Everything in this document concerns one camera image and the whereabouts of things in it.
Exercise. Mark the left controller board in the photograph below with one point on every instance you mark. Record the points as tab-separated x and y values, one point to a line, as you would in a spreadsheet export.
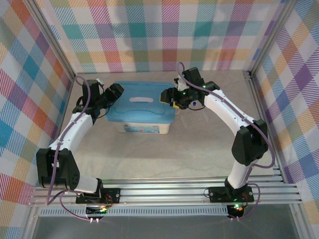
96	211

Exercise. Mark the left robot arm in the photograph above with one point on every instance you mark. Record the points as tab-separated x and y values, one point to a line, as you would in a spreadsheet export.
72	134

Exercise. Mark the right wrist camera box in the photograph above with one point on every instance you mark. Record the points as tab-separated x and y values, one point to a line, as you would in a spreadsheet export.
182	84

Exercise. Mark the left aluminium side rail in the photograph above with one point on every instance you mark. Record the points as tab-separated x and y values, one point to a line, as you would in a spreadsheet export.
65	109

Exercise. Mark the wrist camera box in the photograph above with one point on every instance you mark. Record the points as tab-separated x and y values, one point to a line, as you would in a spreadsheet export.
99	81
182	84

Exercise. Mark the aluminium side rail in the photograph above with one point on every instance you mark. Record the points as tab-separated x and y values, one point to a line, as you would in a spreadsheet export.
261	112
65	109

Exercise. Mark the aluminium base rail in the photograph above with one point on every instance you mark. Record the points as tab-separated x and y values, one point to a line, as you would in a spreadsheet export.
162	191

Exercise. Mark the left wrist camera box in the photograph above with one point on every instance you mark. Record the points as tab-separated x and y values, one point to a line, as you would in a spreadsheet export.
99	81

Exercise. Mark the left aluminium corner post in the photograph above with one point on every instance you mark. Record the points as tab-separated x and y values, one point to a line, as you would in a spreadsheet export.
51	37

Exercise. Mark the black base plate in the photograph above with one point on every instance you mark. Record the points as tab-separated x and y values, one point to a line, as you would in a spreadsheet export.
216	194
114	195

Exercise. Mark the right aluminium corner post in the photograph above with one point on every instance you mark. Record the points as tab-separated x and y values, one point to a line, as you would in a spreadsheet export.
272	37

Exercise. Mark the aluminium corner post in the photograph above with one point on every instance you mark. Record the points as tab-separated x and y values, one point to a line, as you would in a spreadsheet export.
272	37
51	37

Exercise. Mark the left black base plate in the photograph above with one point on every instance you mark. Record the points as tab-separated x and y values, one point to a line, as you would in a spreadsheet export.
114	195

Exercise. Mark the clear plastic storage bin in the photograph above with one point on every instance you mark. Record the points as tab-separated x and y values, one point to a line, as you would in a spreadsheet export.
144	129

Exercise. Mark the controller board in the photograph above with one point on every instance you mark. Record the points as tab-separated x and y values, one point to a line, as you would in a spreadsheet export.
96	211
236	210

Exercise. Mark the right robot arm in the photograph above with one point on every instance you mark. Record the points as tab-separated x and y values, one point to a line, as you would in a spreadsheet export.
224	112

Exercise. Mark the blue plastic bin lid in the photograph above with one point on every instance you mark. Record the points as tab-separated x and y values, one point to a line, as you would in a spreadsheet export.
139	112

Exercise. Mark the right aluminium side rail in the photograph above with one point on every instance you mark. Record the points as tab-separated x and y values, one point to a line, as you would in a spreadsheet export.
261	112

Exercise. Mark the right controller board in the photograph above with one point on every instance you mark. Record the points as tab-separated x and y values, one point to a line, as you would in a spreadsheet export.
236	210

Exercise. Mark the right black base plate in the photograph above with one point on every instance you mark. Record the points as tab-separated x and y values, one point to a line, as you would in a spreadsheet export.
216	194

